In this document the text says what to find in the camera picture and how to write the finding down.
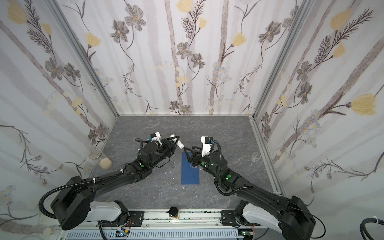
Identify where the white glue stick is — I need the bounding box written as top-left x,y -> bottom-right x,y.
172,140 -> 185,150

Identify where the dark blue envelope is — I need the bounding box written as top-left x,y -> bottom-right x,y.
181,153 -> 200,185

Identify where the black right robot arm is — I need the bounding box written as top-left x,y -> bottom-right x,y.
184,146 -> 316,240

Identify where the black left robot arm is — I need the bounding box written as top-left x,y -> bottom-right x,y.
39,136 -> 180,230

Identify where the clear glass cup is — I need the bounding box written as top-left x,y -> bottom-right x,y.
251,152 -> 262,163

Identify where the glass jar with cork lid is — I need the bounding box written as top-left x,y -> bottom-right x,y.
89,149 -> 113,170

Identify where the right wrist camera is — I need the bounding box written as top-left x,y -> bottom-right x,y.
201,136 -> 214,157

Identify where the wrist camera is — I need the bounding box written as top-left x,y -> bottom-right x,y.
148,132 -> 162,147
201,136 -> 214,157

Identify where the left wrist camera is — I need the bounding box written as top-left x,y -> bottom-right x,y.
148,132 -> 162,147

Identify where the black cylinder on rail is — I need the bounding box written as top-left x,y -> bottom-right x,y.
168,206 -> 179,220

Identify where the white perforated cable duct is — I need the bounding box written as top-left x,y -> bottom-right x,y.
64,229 -> 244,240

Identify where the aluminium mounting rail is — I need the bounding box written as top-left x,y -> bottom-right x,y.
56,208 -> 305,230

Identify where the black corrugated cable hose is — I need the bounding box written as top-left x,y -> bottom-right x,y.
38,170 -> 124,220

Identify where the black hose bottom right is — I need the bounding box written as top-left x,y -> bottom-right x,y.
359,217 -> 384,240

